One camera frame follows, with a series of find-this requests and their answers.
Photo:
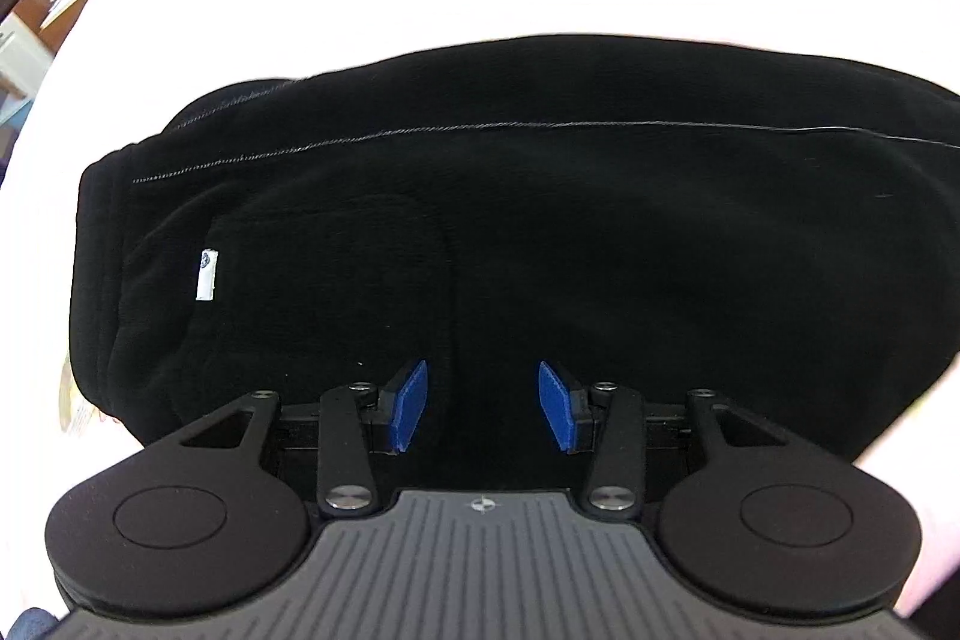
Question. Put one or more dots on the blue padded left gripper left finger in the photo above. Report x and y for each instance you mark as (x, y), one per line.
(345, 454)

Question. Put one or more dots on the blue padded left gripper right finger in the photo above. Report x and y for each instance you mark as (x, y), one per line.
(627, 452)

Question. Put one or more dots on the black pants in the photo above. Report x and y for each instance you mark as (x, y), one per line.
(662, 214)

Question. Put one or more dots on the brown wooden desk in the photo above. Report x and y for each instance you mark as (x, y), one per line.
(50, 20)

